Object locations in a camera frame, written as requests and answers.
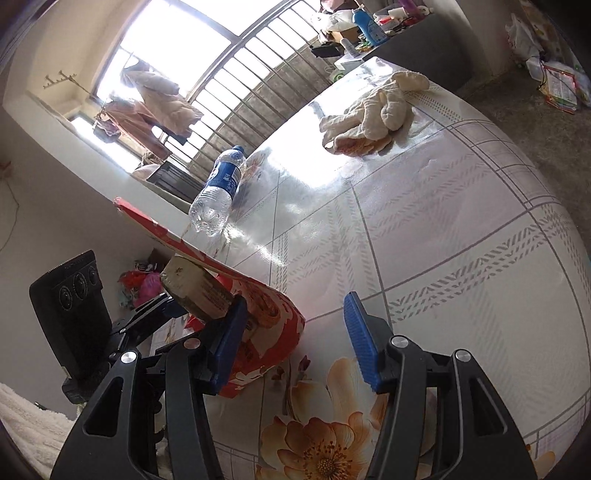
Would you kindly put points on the metal window railing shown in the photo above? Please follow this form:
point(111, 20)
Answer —
point(258, 83)

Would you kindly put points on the red and white paper bag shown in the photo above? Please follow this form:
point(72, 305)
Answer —
point(268, 318)

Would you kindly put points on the white cotton glove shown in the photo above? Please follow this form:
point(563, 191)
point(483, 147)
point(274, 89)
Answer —
point(378, 110)
point(355, 144)

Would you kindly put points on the pink hanging garment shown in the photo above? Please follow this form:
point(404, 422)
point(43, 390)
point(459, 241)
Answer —
point(134, 124)

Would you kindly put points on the white plastic bag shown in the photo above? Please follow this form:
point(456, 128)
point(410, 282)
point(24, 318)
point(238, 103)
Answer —
point(521, 39)

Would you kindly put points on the blue detergent bottle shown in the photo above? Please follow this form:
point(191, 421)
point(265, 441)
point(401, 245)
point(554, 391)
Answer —
point(369, 27)

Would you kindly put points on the black flat device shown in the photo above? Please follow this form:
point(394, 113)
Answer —
point(327, 50)

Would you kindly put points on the white fleece cloth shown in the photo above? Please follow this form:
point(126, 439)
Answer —
point(27, 429)

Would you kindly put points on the red and pink plastic bags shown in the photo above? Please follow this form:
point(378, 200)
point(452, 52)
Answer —
point(141, 286)

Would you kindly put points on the wall hook rack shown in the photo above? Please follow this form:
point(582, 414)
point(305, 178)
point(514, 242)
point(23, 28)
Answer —
point(60, 79)

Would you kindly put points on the small white spray bottle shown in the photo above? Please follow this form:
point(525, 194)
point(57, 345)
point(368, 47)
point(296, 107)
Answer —
point(349, 48)

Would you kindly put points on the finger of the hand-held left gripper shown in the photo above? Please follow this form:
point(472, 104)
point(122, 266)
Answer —
point(178, 341)
point(143, 323)

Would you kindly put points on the dark grey cabinet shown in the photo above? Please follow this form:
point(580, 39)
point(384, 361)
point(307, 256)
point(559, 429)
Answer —
point(434, 44)

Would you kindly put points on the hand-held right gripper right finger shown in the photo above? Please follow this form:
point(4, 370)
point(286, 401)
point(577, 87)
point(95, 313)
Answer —
point(360, 341)

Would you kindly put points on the black slatted crate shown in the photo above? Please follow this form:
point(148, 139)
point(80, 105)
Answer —
point(178, 182)

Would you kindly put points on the beige hanging coat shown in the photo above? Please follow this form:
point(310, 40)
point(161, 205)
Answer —
point(166, 99)

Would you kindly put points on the stack of colourful booklets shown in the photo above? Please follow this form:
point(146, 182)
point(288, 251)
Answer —
point(561, 87)

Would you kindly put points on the floral plastic tablecloth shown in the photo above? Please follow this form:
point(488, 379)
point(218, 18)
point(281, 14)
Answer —
point(438, 240)

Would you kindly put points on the brown cardboard box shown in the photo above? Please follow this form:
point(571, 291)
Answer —
point(344, 34)

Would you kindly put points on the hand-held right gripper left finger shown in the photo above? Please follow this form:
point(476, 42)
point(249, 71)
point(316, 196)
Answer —
point(226, 350)

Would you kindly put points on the clear plastic water bottle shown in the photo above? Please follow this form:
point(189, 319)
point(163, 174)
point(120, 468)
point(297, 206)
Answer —
point(219, 194)

